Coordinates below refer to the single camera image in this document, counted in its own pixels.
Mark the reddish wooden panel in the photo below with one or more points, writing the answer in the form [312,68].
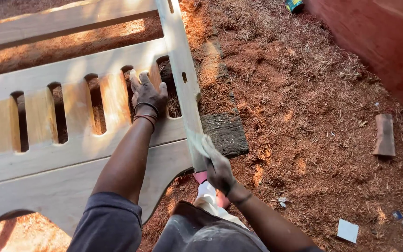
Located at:
[380,35]

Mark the small brown wood block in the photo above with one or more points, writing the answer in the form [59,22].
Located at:
[384,134]

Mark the small white paper scrap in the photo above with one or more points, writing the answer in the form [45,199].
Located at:
[282,202]

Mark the dark weathered wooden plank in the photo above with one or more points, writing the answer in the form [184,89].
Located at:
[226,134]

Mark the white paper square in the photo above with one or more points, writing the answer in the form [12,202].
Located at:
[347,231]

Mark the person's right hand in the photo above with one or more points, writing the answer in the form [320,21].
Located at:
[219,171]

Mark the white cloth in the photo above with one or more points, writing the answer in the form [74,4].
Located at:
[208,201]

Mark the brown wrist band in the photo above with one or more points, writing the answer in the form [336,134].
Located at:
[145,117]

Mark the person's dusty grey trousers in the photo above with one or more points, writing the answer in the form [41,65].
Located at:
[205,234]

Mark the green tin can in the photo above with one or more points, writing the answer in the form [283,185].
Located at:
[294,5]

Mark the black wrist band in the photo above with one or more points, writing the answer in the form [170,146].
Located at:
[147,104]

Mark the sandpaper sheet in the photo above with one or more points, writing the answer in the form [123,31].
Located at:
[196,141]

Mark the person's left hand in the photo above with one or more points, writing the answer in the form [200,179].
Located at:
[149,94]

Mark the thin dark wrist band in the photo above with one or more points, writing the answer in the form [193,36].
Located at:
[244,200]

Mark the small blue wrapper scrap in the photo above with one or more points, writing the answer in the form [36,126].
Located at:
[397,215]

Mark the pink slipper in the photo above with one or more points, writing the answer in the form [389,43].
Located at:
[200,176]

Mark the person's right fingers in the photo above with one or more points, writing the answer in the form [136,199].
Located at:
[208,145]

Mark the light wooden slatted headboard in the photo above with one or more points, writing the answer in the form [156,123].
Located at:
[47,175]

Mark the person's grey shirt sleeve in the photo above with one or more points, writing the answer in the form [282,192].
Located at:
[108,224]

